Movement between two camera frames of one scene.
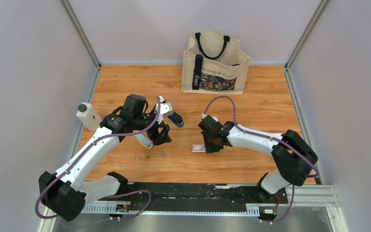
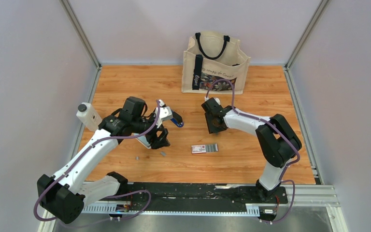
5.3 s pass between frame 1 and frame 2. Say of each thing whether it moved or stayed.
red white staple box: stayed
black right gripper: moved
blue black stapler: stayed
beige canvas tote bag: stayed
